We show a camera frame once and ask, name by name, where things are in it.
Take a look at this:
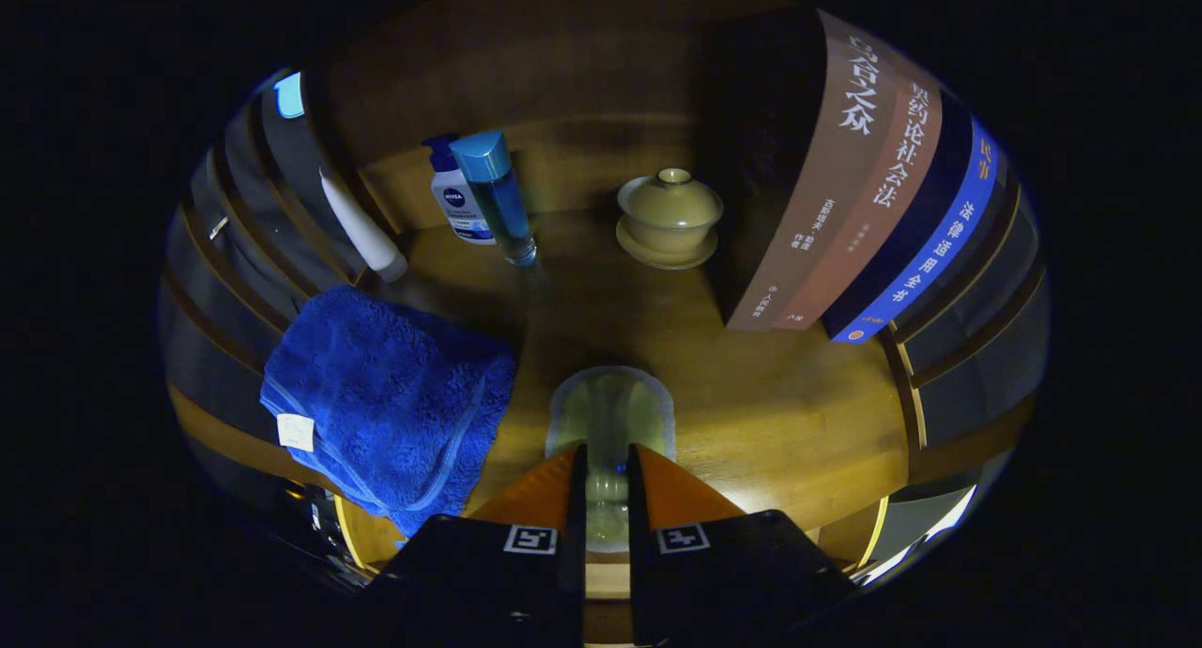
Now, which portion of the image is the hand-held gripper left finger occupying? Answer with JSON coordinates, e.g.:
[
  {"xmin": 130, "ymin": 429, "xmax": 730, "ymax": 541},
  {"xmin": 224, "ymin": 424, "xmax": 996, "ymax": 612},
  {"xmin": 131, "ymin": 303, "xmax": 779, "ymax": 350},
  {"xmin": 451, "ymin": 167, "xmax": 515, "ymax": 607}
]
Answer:
[{"xmin": 362, "ymin": 443, "xmax": 590, "ymax": 648}]

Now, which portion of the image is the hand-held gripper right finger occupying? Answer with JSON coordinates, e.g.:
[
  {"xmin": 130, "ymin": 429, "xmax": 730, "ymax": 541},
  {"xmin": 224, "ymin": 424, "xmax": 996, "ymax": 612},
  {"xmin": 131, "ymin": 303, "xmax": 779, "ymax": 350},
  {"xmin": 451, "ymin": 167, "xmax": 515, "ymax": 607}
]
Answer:
[{"xmin": 626, "ymin": 443, "xmax": 858, "ymax": 648}]

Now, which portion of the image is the wooden countertop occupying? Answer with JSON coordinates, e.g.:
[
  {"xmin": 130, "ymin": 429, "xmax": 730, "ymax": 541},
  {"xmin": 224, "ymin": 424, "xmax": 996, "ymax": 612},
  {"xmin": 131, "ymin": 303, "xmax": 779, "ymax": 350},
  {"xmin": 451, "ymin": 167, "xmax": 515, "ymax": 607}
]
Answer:
[{"xmin": 169, "ymin": 207, "xmax": 917, "ymax": 574}]

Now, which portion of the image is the wooden cabinet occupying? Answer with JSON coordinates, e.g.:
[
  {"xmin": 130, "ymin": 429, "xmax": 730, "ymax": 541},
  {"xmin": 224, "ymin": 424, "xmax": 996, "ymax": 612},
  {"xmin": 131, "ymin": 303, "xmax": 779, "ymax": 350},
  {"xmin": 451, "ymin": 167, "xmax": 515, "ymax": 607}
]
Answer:
[{"xmin": 162, "ymin": 0, "xmax": 1048, "ymax": 648}]

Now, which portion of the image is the blue towel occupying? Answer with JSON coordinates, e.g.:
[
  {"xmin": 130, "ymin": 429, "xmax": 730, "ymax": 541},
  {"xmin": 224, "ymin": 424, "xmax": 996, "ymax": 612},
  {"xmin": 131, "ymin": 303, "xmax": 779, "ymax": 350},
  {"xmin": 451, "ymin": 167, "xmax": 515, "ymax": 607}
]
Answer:
[{"xmin": 259, "ymin": 285, "xmax": 517, "ymax": 538}]

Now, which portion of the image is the beige lidded tea cup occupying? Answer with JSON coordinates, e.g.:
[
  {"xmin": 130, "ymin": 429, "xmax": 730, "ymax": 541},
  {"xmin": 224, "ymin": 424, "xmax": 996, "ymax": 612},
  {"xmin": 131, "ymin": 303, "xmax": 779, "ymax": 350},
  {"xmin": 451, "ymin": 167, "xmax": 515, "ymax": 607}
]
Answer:
[{"xmin": 615, "ymin": 167, "xmax": 725, "ymax": 270}]

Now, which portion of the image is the teal bottle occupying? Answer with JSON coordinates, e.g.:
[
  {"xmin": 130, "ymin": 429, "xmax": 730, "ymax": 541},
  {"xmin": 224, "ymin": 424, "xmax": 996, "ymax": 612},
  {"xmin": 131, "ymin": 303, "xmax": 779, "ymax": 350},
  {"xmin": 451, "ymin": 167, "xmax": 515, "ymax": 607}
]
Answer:
[{"xmin": 448, "ymin": 130, "xmax": 538, "ymax": 268}]

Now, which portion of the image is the white lotion bottle blue cap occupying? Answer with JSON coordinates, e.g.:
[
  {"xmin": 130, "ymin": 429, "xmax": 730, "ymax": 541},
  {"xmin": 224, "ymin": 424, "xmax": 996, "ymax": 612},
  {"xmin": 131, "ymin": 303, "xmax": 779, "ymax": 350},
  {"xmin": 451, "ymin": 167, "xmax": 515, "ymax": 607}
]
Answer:
[{"xmin": 423, "ymin": 136, "xmax": 496, "ymax": 245}]

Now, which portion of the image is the white tube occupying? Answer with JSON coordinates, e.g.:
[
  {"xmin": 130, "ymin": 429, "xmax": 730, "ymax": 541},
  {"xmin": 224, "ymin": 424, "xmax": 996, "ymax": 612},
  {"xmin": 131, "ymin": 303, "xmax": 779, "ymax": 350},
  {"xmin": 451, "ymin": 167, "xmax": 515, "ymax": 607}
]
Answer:
[{"xmin": 319, "ymin": 166, "xmax": 409, "ymax": 284}]

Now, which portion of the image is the dark brown book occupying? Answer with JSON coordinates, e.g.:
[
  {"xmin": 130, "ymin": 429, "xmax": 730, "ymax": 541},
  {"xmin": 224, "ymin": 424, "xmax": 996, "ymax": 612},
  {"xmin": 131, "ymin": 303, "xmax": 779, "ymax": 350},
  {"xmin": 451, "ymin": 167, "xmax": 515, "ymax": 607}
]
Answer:
[{"xmin": 704, "ymin": 8, "xmax": 907, "ymax": 332}]

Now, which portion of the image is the blue book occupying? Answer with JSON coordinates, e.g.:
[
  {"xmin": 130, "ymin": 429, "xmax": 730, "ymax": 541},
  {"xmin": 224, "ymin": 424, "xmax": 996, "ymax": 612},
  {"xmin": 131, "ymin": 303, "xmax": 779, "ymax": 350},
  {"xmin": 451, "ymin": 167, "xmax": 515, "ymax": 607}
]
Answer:
[{"xmin": 822, "ymin": 94, "xmax": 1001, "ymax": 346}]

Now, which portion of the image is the reddish brown book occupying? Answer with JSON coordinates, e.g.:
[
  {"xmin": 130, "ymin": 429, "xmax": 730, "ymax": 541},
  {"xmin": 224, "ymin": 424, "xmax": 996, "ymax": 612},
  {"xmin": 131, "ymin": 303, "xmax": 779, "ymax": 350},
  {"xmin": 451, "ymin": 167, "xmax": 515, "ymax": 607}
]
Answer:
[{"xmin": 775, "ymin": 75, "xmax": 945, "ymax": 332}]

